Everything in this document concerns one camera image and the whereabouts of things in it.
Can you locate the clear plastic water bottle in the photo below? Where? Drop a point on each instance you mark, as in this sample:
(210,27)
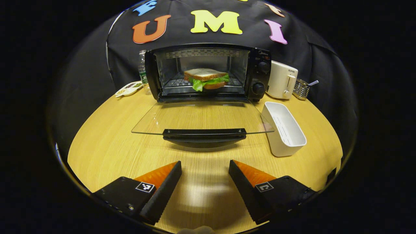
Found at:
(142,73)

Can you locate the metal utensil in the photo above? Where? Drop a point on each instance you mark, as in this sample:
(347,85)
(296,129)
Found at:
(313,83)

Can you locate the black electric oven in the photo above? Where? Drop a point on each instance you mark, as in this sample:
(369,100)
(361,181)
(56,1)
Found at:
(258,78)

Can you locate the white seasoning dish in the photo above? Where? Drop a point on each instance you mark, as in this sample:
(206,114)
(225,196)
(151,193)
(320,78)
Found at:
(128,89)

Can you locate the lettuce sandwich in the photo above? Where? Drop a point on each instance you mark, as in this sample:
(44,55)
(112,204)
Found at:
(204,75)

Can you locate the white rectangular tray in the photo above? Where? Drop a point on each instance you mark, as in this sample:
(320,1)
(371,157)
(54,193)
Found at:
(286,130)

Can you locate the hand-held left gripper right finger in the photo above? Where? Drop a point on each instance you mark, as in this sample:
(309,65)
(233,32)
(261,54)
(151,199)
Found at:
(245,191)

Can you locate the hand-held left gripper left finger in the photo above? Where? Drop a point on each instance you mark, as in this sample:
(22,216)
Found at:
(164,195)

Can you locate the white toaster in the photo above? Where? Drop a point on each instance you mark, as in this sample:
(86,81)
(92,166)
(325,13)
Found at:
(279,79)

